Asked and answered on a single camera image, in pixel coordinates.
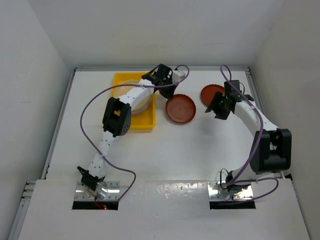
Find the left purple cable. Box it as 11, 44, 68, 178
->
79, 65, 190, 203

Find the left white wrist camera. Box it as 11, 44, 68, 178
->
172, 70, 186, 84

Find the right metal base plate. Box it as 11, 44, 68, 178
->
207, 180, 254, 202

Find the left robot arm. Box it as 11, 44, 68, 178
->
77, 64, 186, 192

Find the tan plate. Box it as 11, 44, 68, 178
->
112, 79, 151, 101

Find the metal base plate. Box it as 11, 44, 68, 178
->
207, 180, 254, 202
73, 181, 120, 202

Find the red plate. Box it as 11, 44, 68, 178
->
165, 94, 196, 124
200, 84, 225, 107

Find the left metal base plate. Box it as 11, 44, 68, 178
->
73, 181, 120, 202

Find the pink plate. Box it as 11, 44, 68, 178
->
131, 98, 151, 116

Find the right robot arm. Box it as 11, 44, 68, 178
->
206, 80, 292, 192

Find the yellow plastic bin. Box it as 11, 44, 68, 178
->
113, 72, 156, 131

